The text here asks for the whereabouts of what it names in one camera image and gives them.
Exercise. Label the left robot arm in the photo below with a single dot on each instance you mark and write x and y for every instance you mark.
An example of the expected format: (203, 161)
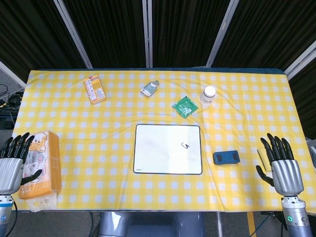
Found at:
(4, 214)

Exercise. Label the grey robot torso base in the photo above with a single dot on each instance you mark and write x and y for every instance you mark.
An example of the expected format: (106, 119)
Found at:
(150, 225)

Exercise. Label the white paper cup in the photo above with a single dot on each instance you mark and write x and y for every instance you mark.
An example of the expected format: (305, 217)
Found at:
(207, 97)

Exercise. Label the yellow white checkered tablecloth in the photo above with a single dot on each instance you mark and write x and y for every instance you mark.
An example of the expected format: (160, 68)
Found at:
(158, 192)

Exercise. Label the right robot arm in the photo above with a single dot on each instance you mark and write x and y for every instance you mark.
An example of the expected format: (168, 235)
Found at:
(296, 219)

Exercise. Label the metal table leg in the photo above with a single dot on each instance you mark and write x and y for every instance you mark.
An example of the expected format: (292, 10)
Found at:
(219, 224)

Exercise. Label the white partition post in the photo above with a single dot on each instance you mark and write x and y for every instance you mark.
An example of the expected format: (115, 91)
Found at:
(221, 32)
(11, 74)
(74, 32)
(147, 32)
(300, 59)

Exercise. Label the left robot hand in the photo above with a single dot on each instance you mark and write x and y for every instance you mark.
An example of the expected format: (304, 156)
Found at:
(10, 170)

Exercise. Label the green foil packet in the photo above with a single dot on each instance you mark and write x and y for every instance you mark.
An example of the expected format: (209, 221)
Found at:
(185, 106)

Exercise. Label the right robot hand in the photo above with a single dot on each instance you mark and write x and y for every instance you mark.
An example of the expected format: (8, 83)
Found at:
(286, 175)

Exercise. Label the orange cartoon tissue box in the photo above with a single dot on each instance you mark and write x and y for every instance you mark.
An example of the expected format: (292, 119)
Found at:
(47, 163)

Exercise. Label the white board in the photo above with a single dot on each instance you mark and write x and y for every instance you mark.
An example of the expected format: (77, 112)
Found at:
(165, 150)

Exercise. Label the yellow sponge block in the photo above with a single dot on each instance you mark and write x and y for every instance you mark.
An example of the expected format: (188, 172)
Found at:
(263, 159)

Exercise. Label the small pocket tissue pack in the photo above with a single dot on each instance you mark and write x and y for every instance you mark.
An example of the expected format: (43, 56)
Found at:
(149, 89)

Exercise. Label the blue board eraser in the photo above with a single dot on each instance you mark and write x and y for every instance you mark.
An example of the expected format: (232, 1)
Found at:
(225, 158)

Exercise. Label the orange snack box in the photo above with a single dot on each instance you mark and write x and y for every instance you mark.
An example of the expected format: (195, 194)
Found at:
(95, 90)

